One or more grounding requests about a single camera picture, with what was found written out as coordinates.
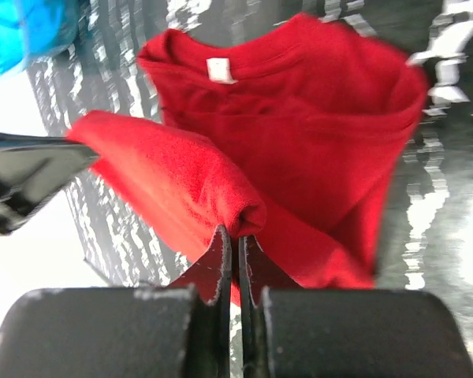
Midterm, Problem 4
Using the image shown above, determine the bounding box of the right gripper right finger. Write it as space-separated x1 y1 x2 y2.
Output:
239 236 473 377

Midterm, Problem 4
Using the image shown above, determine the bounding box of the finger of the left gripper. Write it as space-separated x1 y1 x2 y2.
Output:
0 133 99 235

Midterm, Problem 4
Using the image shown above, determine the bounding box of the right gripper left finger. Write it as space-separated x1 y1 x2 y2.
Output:
0 226 232 377

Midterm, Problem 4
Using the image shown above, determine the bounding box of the black marble pattern mat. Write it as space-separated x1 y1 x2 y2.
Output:
23 0 473 363

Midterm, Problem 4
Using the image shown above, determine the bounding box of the dark red t shirt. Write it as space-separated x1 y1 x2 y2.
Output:
67 13 428 289

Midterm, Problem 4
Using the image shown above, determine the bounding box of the blue t shirt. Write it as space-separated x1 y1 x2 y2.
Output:
0 1 80 77

